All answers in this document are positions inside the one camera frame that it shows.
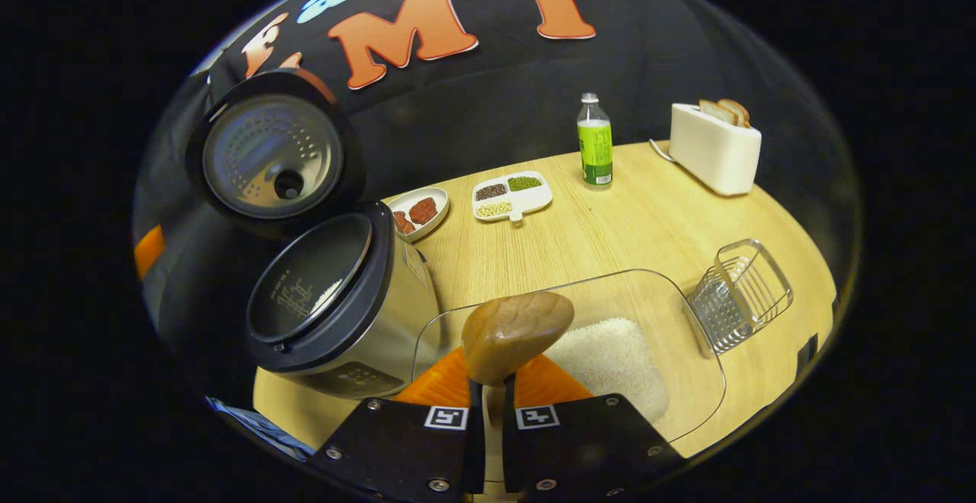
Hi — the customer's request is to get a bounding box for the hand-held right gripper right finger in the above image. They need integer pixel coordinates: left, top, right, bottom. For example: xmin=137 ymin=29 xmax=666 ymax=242
xmin=501 ymin=353 xmax=687 ymax=503

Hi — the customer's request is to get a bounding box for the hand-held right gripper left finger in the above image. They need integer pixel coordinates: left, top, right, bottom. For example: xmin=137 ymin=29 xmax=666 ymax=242
xmin=307 ymin=345 xmax=486 ymax=503

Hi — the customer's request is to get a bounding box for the white rice pile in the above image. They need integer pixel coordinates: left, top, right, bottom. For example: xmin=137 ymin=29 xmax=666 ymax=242
xmin=543 ymin=317 xmax=670 ymax=424

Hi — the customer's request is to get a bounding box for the brown wooden spoon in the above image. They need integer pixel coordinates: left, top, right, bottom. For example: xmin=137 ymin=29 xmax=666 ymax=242
xmin=461 ymin=291 xmax=576 ymax=485

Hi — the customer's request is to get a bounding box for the dark grey rice cooker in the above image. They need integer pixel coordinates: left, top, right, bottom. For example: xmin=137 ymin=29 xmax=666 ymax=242
xmin=185 ymin=70 xmax=443 ymax=401

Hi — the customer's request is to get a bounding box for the metal wire chopstick holder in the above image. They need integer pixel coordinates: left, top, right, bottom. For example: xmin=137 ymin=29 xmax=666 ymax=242
xmin=686 ymin=238 xmax=795 ymax=356

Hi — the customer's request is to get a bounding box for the blue cloth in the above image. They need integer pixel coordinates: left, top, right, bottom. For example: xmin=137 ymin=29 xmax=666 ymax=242
xmin=206 ymin=396 xmax=315 ymax=462

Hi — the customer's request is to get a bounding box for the clear glass container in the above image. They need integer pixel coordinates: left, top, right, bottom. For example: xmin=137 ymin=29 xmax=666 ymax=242
xmin=412 ymin=268 xmax=727 ymax=447

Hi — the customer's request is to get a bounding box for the small black box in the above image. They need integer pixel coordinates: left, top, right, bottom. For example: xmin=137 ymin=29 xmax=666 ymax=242
xmin=795 ymin=333 xmax=820 ymax=380

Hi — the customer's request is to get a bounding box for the white divided dish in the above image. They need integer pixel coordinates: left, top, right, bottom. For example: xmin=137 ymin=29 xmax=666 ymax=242
xmin=471 ymin=171 xmax=554 ymax=223

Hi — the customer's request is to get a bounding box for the round white plate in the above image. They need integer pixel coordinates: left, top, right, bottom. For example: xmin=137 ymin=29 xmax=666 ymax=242
xmin=384 ymin=187 xmax=451 ymax=243

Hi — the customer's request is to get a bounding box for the green label drink bottle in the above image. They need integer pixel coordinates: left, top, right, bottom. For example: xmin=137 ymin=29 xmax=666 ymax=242
xmin=576 ymin=92 xmax=614 ymax=188

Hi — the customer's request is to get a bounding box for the white toaster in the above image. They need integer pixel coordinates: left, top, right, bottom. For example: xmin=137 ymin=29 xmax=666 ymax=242
xmin=669 ymin=103 xmax=763 ymax=197

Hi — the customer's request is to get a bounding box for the bread slice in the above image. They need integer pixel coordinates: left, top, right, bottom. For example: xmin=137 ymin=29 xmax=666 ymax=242
xmin=699 ymin=99 xmax=739 ymax=127
xmin=718 ymin=98 xmax=752 ymax=129

